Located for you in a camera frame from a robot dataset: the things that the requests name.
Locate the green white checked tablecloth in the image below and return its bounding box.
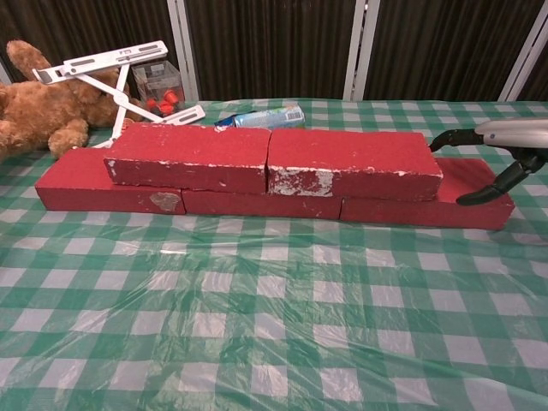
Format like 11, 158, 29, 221
0, 98, 548, 411

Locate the dark brown pleated curtain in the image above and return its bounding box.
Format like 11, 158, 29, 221
0, 0, 548, 102

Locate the clear plastic table cover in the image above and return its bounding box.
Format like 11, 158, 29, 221
0, 98, 548, 411

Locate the red brick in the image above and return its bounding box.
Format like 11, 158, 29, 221
265, 128, 444, 202
104, 123, 273, 194
182, 188, 343, 220
340, 157, 515, 231
34, 147, 188, 216

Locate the blue green drink can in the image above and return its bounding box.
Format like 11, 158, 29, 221
233, 105, 306, 130

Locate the white folding laptop stand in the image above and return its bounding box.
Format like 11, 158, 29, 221
32, 40, 206, 150

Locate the brown plush teddy bear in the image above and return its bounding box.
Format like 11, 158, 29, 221
0, 39, 145, 162

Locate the clear plastic box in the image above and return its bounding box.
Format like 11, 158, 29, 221
130, 60, 187, 117

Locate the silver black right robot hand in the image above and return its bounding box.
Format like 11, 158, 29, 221
429, 118, 548, 206

